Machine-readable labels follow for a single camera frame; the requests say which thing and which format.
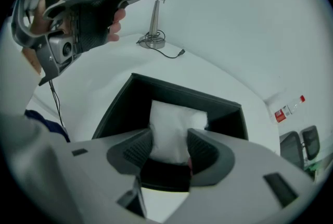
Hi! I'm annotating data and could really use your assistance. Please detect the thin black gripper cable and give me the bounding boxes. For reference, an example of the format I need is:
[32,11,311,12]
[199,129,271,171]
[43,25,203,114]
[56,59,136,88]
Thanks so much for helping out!
[48,79,65,128]

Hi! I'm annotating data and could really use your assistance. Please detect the black mesh office chair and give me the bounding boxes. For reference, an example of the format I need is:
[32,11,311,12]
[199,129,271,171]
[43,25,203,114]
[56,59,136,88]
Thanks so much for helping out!
[301,125,321,161]
[279,130,305,169]

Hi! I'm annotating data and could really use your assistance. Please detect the silver desk lamp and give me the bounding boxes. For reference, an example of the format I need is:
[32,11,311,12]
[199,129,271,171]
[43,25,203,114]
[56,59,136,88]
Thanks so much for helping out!
[136,0,174,50]

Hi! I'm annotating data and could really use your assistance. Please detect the black lamp cable with plug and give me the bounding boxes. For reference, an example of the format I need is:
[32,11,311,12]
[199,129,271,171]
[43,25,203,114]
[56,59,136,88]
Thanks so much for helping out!
[136,29,186,59]

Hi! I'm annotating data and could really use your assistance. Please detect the black box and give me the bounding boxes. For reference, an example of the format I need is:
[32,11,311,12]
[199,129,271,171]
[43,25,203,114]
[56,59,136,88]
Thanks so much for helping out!
[92,72,249,193]

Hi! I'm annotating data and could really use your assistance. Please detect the person's dark blue clothing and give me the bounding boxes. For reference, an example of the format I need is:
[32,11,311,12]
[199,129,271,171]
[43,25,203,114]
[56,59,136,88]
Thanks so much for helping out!
[24,109,71,143]

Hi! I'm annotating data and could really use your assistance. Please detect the white tissues pack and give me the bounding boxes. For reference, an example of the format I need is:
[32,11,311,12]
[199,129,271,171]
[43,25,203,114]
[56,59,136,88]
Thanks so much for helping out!
[148,99,209,166]

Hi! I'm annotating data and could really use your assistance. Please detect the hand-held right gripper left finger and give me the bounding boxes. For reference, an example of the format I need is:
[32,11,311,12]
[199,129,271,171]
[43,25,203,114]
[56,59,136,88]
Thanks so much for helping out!
[50,128,157,224]

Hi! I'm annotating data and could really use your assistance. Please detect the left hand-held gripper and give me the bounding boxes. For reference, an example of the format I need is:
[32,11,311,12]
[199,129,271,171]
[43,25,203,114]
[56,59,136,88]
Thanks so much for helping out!
[11,0,158,86]

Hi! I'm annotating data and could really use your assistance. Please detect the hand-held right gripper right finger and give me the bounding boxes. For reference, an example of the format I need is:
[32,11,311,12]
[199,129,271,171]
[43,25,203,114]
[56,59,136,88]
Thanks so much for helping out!
[166,128,316,224]

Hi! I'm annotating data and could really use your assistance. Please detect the clear red-capped water bottle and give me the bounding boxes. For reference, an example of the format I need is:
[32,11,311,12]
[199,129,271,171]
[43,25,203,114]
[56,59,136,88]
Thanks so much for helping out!
[270,94,306,124]

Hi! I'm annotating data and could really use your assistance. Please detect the person's left hand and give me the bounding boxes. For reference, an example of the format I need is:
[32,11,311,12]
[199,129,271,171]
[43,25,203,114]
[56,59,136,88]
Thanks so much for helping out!
[29,0,127,43]

